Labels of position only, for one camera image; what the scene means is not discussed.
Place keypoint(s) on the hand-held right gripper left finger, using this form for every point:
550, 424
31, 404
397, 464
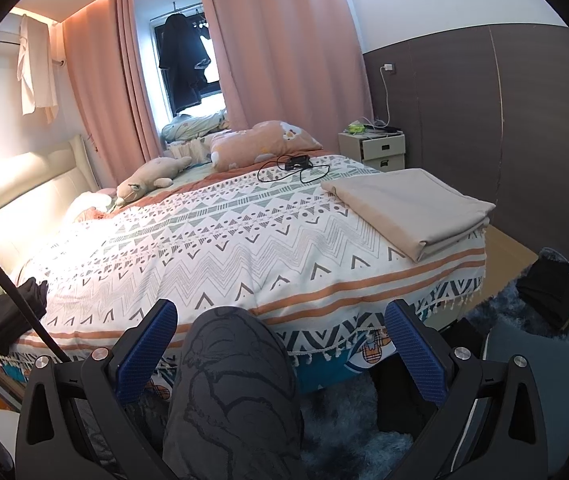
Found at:
147, 350

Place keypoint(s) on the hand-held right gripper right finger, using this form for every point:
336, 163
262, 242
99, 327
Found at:
412, 355

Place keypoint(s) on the beige coat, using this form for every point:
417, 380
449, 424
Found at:
414, 210

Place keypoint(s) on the black clothes pile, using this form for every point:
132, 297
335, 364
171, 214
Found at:
19, 315

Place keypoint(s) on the dark hanging clothes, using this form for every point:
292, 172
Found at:
179, 60

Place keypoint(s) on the blue printed bed sheet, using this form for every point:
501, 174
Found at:
324, 375

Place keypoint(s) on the person's leg in dark pants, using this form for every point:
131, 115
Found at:
229, 400

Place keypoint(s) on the blue shaggy rug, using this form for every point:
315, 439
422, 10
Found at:
344, 440

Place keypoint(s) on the patterned white bed blanket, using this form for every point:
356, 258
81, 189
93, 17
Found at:
239, 240

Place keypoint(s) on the black folded cloth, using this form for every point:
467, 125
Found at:
552, 292

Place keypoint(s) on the beige plush toy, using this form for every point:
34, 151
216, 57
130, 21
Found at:
149, 180

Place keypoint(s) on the cream folded blanket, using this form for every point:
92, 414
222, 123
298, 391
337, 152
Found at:
189, 152

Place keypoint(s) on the cream padded headboard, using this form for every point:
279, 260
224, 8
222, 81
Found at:
14, 195

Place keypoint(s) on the cream nightstand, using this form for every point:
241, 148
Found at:
384, 152

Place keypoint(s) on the light folded quilt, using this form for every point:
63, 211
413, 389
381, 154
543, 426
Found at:
192, 125

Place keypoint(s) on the peach printed pillow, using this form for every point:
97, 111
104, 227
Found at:
259, 147

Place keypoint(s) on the green item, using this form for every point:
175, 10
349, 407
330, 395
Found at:
355, 128

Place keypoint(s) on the pink curtain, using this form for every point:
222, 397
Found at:
284, 45
109, 75

